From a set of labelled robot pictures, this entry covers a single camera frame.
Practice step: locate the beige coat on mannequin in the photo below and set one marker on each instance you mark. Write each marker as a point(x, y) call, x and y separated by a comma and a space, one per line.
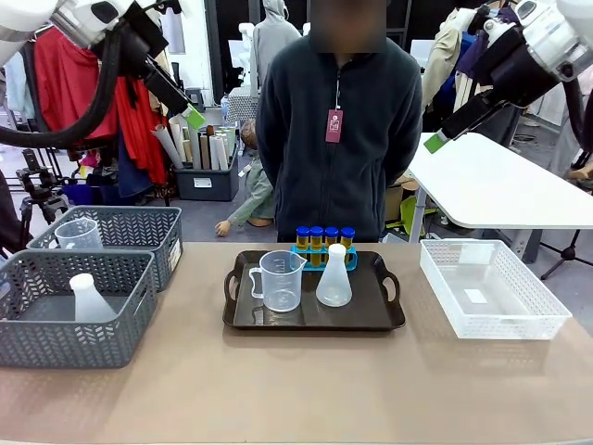
point(440, 60)

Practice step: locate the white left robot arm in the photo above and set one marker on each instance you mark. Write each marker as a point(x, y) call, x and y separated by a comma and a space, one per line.
point(28, 18)

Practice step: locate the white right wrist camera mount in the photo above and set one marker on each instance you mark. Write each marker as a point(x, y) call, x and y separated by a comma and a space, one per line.
point(488, 21)

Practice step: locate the black tripod with camera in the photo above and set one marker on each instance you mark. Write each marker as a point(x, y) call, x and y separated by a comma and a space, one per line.
point(32, 178)

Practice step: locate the patterned grey table cloth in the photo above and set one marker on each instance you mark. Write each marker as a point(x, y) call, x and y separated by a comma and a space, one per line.
point(243, 104)

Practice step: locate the bright green plastic object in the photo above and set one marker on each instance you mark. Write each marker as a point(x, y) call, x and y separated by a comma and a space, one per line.
point(411, 211)

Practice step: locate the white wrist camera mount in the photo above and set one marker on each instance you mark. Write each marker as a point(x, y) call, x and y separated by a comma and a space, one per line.
point(488, 21)
point(167, 4)

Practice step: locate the dark brown serving tray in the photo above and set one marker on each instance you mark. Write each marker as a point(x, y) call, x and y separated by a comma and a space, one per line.
point(370, 315)

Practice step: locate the brown cardboard box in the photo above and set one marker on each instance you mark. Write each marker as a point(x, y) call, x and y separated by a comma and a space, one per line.
point(394, 204)

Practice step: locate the white paper roll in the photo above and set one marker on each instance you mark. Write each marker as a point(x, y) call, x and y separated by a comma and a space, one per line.
point(214, 153)
point(167, 146)
point(223, 150)

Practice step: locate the long red hanging dress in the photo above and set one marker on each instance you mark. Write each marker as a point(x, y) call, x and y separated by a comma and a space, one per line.
point(139, 139)

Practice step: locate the maroon hanging tag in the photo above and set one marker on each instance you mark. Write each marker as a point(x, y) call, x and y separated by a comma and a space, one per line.
point(334, 126)

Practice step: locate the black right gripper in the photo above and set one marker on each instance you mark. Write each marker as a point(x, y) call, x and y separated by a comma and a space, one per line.
point(514, 69)

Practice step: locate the cream paper roll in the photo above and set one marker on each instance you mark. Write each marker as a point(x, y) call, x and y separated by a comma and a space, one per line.
point(178, 134)

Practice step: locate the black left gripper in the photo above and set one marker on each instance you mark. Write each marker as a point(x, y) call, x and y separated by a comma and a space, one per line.
point(139, 41)

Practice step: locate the child doll in green top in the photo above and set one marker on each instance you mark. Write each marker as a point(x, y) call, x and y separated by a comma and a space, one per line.
point(257, 190)

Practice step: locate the dark grey storage bin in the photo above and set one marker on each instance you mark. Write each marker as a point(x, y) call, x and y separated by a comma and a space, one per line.
point(218, 185)

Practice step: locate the white table with metal legs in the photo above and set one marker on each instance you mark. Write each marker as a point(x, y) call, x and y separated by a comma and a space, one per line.
point(486, 185)

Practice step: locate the navy purple hanging garment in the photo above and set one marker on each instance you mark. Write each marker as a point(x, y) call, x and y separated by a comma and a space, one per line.
point(470, 60)

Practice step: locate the black tripod stand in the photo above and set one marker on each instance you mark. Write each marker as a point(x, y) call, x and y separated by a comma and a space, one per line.
point(569, 254)

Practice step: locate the brown paper roll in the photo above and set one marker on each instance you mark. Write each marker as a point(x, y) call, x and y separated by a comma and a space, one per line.
point(206, 148)

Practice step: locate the red hanging coat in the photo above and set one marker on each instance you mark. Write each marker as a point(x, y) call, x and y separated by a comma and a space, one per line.
point(46, 79)

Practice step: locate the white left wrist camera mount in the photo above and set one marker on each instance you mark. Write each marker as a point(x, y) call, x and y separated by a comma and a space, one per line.
point(167, 4)

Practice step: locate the mannequin in grey hoodie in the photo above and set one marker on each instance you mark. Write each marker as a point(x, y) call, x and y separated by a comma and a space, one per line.
point(273, 41)

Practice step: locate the grey basket with white label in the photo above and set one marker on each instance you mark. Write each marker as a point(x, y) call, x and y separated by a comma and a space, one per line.
point(139, 232)

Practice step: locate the clear plastic measuring cup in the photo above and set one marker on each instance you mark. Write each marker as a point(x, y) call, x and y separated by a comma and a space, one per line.
point(282, 296)
point(79, 236)

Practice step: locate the grey plastic lattice basket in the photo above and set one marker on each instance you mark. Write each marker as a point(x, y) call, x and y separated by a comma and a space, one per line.
point(69, 345)

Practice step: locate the translucent white conical flask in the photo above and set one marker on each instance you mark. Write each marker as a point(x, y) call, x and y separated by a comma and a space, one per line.
point(333, 287)
point(90, 301)

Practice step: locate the red hanging hoodie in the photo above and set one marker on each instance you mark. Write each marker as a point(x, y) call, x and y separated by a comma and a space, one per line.
point(79, 83)

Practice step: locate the grey paper roll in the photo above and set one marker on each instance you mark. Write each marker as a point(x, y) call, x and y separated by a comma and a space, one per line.
point(195, 150)

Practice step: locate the person in dark fleece jacket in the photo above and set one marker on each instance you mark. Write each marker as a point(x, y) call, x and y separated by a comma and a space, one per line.
point(333, 185)

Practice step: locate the pale grey hanging jacket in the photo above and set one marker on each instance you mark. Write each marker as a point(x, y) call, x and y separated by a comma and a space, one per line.
point(18, 83)

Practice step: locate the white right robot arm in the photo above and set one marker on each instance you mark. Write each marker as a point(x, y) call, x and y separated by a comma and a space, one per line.
point(556, 32)

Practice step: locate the blue test tube rack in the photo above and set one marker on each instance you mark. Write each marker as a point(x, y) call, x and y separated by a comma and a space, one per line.
point(352, 262)

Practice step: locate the bare white mannequin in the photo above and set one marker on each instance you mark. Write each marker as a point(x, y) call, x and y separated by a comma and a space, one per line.
point(246, 46)

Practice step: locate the white plastic lattice basket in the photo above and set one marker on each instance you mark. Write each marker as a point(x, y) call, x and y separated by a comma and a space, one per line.
point(505, 324)

